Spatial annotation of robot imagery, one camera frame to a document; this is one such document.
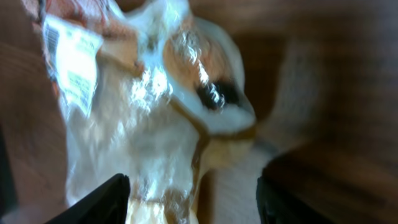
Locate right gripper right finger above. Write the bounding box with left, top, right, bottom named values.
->
left=256, top=169, right=333, bottom=224

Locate beige snack bag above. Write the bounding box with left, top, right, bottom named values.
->
left=22, top=0, right=256, bottom=223

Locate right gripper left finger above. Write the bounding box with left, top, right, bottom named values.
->
left=45, top=174, right=130, bottom=224

